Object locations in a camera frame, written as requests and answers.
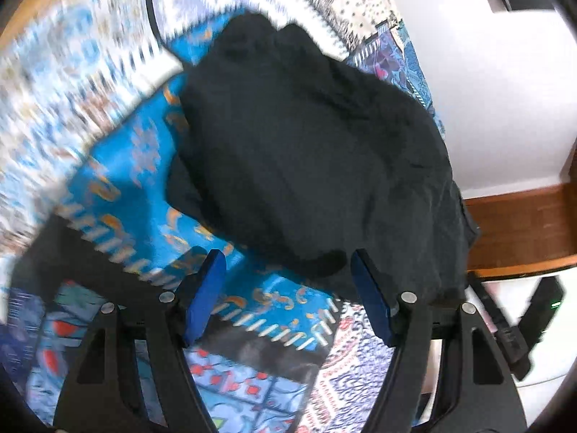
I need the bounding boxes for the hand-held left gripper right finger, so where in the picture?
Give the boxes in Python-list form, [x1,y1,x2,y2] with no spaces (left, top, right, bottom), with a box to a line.
[351,249,528,433]

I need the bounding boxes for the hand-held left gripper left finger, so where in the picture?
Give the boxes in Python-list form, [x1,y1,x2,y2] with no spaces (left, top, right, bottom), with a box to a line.
[53,249,227,433]

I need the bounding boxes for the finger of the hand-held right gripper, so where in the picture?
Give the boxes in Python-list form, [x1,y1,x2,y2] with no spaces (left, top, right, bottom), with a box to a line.
[466,271,531,382]

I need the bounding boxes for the blue patchwork bedsheet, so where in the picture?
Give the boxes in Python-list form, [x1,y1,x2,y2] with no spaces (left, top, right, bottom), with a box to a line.
[0,0,448,433]

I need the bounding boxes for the black garment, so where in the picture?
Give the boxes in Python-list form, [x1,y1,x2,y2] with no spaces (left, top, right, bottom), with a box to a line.
[167,13,481,304]

